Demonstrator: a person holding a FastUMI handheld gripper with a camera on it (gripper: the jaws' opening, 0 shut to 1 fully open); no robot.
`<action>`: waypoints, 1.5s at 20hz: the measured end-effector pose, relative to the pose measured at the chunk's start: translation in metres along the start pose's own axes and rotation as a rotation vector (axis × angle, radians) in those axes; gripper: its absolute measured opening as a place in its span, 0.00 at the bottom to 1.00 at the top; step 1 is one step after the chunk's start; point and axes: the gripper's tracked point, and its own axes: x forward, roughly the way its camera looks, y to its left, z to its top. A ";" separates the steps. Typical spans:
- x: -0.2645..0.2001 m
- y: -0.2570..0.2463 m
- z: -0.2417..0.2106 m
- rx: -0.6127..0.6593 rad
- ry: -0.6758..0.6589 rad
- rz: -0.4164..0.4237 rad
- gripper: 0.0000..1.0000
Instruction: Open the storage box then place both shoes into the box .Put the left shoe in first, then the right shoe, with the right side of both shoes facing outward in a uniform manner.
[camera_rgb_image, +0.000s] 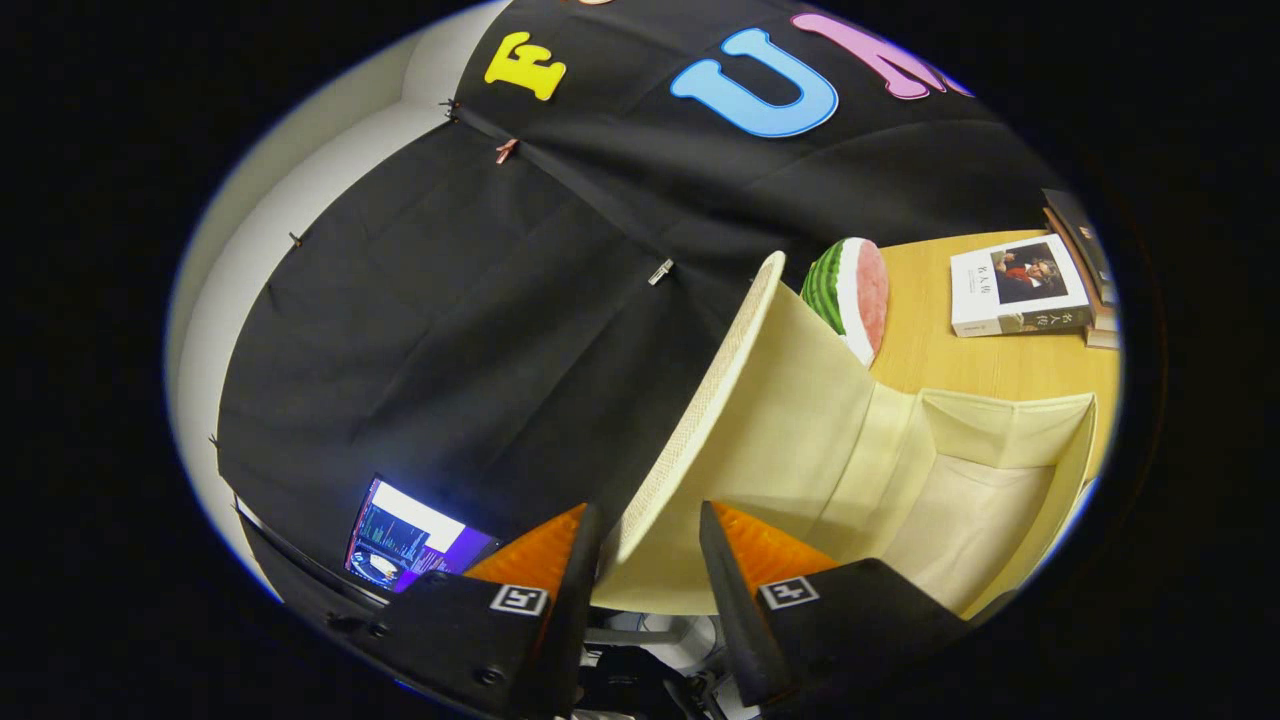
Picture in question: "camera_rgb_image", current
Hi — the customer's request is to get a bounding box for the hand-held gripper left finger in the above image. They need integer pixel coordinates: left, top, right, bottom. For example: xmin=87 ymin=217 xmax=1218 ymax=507
xmin=345 ymin=503 xmax=602 ymax=720

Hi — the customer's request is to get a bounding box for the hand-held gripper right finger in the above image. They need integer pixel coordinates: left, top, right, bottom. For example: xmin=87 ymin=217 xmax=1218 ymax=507
xmin=699 ymin=501 xmax=973 ymax=707

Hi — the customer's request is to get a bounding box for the beige fabric storage box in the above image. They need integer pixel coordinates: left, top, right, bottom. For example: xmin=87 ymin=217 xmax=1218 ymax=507
xmin=590 ymin=250 xmax=1099 ymax=619

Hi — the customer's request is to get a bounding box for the open laptop screen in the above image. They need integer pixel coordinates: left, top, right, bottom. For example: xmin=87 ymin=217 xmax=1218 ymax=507
xmin=345 ymin=477 xmax=501 ymax=594

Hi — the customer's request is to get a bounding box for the black backdrop cloth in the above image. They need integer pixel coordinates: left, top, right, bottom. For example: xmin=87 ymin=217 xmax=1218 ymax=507
xmin=215 ymin=0 xmax=1061 ymax=591

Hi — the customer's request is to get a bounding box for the watermelon slice plush toy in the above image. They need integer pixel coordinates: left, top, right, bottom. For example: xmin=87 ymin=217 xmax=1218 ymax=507
xmin=800 ymin=237 xmax=890 ymax=367

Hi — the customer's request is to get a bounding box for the white portrait cover book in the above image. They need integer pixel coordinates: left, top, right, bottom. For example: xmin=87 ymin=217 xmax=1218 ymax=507
xmin=950 ymin=233 xmax=1094 ymax=338

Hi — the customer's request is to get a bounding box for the brown cover book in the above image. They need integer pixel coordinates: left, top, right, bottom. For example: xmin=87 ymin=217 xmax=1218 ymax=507
xmin=1043 ymin=208 xmax=1119 ymax=331

